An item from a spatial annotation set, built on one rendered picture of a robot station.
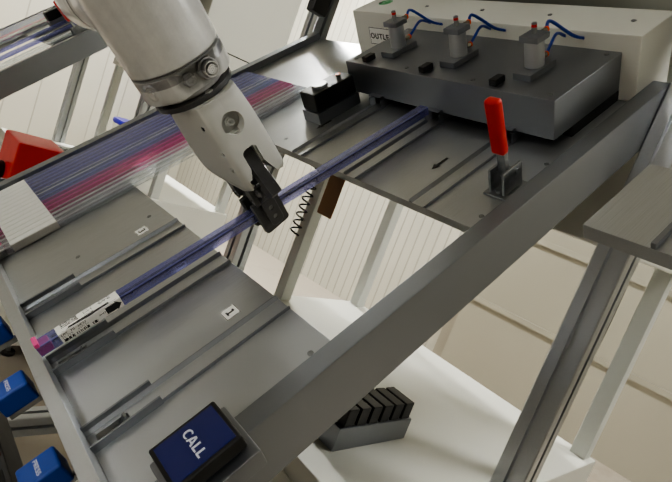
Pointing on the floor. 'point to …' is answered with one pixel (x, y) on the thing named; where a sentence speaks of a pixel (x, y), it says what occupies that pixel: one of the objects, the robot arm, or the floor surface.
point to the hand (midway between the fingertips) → (264, 207)
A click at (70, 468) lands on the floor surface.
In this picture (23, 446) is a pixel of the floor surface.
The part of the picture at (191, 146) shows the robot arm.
